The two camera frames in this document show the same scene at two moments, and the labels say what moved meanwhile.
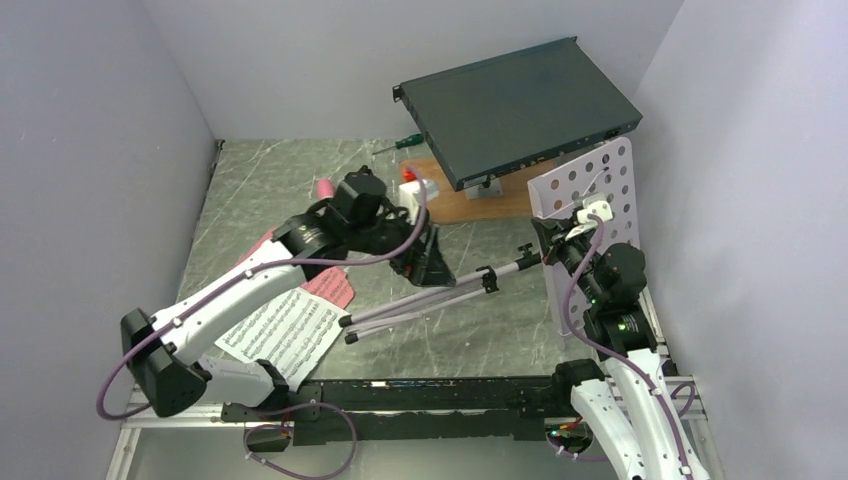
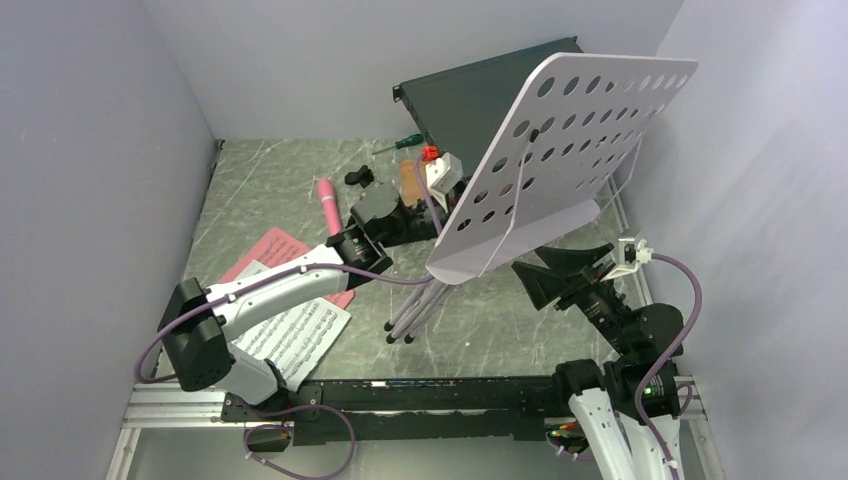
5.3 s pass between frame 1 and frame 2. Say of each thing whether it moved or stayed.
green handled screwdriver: stayed
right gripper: moved
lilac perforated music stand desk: moved
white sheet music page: stayed
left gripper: moved
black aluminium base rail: stayed
